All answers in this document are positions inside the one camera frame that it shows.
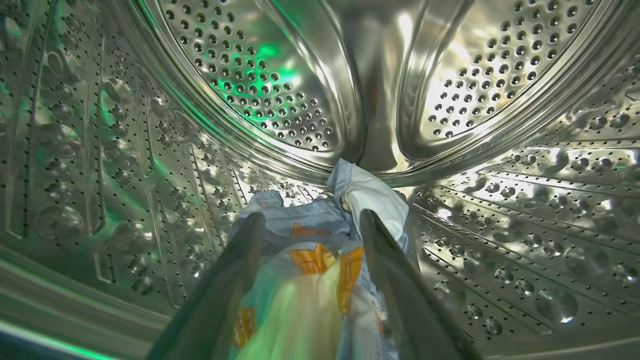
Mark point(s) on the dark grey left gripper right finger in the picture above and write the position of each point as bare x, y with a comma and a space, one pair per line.
410, 310

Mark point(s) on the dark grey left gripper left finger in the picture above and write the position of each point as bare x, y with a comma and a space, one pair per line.
220, 300

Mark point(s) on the blue garment with beige patch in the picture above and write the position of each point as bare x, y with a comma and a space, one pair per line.
310, 280

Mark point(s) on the stainless steel washing machine drum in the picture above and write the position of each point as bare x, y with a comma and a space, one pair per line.
125, 150

